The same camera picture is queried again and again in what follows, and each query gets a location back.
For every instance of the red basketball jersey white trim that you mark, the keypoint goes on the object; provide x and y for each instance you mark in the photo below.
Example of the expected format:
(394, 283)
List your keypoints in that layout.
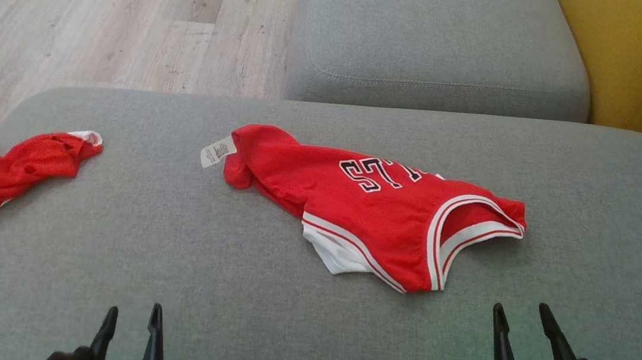
(364, 220)

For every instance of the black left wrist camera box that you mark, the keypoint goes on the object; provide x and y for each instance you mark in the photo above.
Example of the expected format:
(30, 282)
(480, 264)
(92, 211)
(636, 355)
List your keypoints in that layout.
(69, 359)

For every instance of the large grey sofa seat cushion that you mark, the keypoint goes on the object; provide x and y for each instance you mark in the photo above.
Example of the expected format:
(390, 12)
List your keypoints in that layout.
(226, 289)

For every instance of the small grey sofa cushion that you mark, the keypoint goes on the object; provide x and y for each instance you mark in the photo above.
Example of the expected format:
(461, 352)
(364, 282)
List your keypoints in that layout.
(431, 36)

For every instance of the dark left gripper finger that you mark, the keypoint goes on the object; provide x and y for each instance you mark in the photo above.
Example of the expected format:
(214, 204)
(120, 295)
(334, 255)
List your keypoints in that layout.
(153, 347)
(104, 336)

